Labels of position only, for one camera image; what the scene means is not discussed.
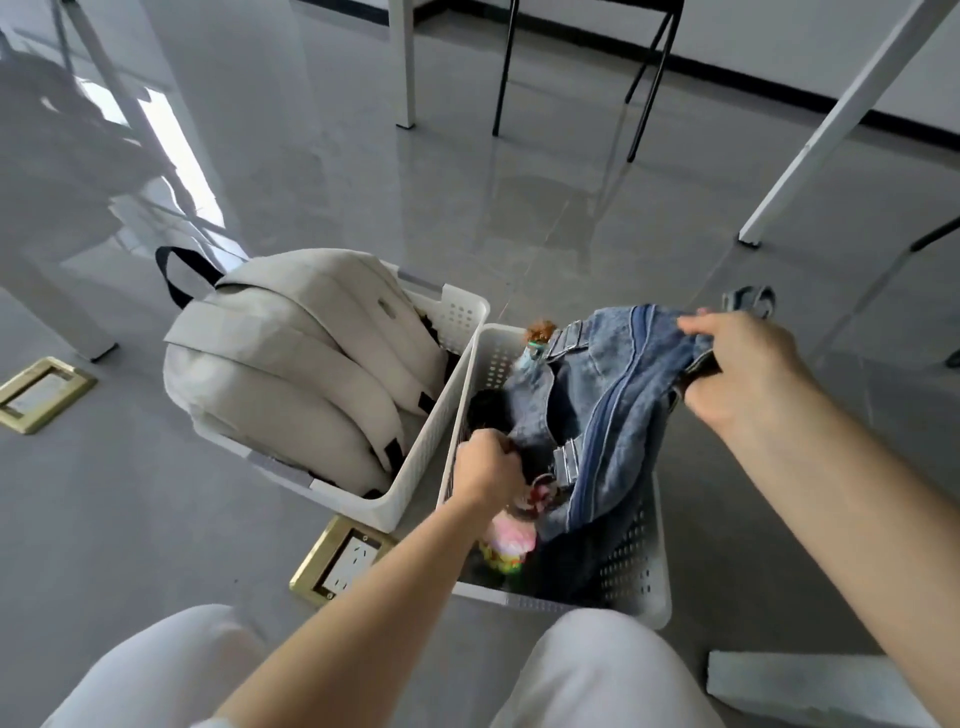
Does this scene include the person's left hand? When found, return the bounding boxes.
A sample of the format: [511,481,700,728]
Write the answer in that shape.
[453,430,528,519]

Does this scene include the person's right hand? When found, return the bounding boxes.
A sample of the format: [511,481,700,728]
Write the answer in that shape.
[676,307,818,441]

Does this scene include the blue denim backpack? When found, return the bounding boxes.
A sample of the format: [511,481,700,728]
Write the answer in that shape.
[498,285,777,610]

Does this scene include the person's right forearm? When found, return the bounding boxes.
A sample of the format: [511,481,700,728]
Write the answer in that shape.
[718,373,960,708]

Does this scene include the person's left forearm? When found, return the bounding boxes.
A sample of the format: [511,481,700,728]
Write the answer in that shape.
[213,487,492,728]

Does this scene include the black item in basket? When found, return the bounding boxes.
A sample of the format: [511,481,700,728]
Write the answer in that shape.
[467,388,520,445]

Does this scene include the red and pink charm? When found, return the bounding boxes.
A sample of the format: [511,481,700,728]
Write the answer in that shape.
[523,478,562,520]

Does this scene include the pink and yellow toy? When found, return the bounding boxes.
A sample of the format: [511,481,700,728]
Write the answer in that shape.
[478,513,539,577]

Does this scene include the brown plush charm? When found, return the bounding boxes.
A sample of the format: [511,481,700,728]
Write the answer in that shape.
[524,320,558,363]

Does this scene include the white perforated plastic basket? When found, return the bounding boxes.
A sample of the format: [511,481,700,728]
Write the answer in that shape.
[437,323,673,631]
[191,258,492,534]

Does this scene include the brass floor socket with outlets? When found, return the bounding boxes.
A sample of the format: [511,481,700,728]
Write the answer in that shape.
[289,515,399,608]

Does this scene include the beige fabric backpack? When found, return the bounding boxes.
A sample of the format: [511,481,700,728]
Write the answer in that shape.
[155,246,453,500]

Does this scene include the white table leg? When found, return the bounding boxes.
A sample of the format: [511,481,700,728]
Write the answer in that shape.
[738,0,960,249]
[387,0,418,129]
[0,251,120,364]

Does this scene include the black chair leg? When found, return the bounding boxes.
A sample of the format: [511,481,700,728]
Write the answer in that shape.
[909,216,960,253]

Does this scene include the person's white trousers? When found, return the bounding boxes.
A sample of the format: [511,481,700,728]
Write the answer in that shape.
[41,603,727,728]

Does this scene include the brass floor socket frame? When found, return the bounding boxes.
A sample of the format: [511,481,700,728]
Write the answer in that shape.
[0,356,99,437]

